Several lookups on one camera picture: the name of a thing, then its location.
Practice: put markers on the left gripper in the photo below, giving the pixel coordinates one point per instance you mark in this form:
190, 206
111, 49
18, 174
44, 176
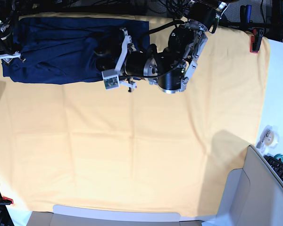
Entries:
138, 65

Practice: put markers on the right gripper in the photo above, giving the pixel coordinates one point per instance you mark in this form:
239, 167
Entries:
6, 42

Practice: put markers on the dark blue long-sleeve shirt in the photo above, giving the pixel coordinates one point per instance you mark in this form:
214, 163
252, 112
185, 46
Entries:
61, 50

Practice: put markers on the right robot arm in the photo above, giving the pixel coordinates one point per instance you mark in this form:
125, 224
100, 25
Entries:
7, 13

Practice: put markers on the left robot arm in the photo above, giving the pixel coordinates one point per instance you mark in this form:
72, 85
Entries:
171, 69

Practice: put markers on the yellow table cloth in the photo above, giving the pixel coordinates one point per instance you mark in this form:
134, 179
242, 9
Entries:
146, 151

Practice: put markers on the red clamp top right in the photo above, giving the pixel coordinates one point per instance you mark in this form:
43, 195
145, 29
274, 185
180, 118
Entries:
256, 39

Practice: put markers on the red clamp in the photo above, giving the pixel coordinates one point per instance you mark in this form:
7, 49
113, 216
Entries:
6, 201
256, 39

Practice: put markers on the red clamp bottom left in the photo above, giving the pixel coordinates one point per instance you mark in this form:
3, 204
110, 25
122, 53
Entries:
6, 201

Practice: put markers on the white cardboard box bottom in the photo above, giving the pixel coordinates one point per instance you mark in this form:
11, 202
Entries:
71, 216

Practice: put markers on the clear tape dispenser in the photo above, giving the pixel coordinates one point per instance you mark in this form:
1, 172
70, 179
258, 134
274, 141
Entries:
268, 138

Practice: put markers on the green tape roll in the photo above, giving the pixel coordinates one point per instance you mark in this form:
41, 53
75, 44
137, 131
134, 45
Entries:
279, 157

